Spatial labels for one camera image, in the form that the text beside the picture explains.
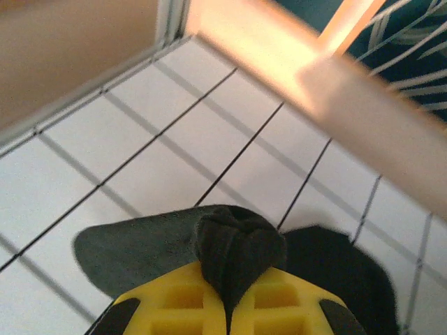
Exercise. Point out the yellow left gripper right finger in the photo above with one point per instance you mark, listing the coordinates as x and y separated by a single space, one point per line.
286 307

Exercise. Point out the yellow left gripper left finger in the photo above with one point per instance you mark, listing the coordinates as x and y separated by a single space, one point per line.
174 307

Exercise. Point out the dark green t-shirt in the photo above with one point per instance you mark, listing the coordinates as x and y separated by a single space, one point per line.
241 244

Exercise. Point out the light wooden beam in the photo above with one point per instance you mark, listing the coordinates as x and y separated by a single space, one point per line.
349 104

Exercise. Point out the teal cloth with white pattern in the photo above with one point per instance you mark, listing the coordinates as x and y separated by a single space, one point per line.
415 59

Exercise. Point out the thin wooden post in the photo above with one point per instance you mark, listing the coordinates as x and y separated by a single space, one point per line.
349 24

